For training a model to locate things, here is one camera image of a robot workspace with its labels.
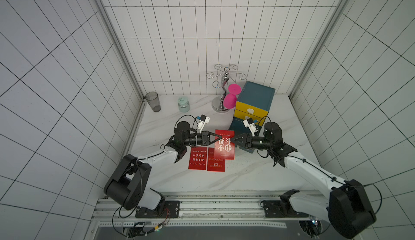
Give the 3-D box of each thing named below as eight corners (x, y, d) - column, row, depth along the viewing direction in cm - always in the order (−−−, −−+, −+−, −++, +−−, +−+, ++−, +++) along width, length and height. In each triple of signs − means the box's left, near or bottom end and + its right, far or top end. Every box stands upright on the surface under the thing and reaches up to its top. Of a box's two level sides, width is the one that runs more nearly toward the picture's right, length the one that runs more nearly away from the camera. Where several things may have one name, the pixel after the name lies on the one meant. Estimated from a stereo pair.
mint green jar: (179, 112, 112) (176, 103, 104) (180, 106, 115) (177, 97, 108) (189, 112, 112) (188, 103, 104) (190, 106, 115) (188, 97, 108)
